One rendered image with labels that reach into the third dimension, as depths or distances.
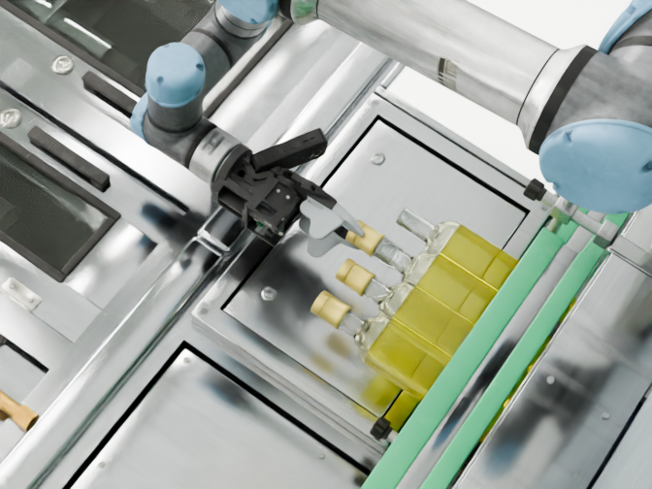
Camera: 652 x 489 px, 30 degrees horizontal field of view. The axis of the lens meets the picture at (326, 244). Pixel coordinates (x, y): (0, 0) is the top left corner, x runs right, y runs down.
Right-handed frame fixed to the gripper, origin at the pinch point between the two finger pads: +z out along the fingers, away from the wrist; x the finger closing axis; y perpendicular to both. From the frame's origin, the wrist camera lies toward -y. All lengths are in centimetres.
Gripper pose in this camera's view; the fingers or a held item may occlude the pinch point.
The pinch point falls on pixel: (356, 233)
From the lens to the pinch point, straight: 166.6
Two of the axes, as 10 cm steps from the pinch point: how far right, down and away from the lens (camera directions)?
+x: 0.7, -4.2, -9.1
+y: -5.7, 7.3, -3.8
